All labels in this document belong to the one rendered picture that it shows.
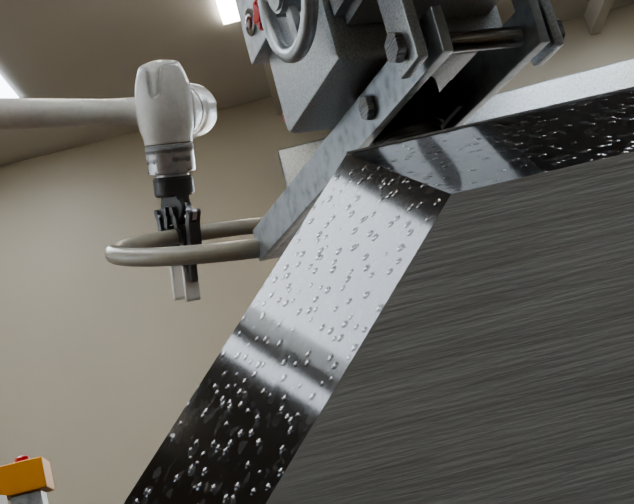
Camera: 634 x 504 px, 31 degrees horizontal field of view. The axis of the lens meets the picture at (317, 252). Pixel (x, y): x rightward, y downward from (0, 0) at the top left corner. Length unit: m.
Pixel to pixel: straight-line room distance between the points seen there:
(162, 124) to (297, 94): 0.77
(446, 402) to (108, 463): 7.67
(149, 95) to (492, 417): 1.66
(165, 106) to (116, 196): 6.42
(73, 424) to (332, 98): 7.00
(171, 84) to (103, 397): 6.20
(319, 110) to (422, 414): 0.89
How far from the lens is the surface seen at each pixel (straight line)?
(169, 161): 2.10
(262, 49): 1.42
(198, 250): 1.73
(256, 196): 8.32
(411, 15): 1.14
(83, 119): 2.29
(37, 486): 3.01
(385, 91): 1.25
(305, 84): 1.33
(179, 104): 2.10
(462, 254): 0.51
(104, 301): 8.32
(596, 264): 0.52
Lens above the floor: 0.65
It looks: 15 degrees up
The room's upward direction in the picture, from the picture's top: 15 degrees counter-clockwise
